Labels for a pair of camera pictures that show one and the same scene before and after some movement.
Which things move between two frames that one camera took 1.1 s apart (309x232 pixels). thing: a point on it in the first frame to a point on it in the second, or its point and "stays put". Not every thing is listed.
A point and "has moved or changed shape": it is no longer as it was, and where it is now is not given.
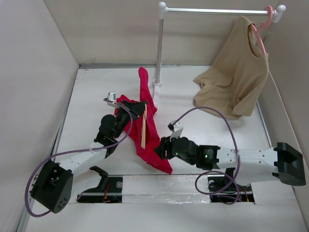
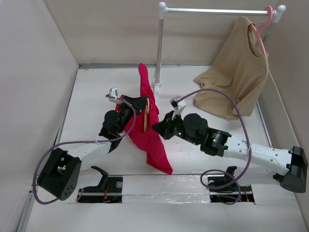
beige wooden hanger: (143, 135) has moved or changed shape
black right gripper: (165, 143) to (164, 127)
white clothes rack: (163, 9) stays put
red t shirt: (152, 137) has moved or changed shape
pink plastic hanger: (261, 25) stays put
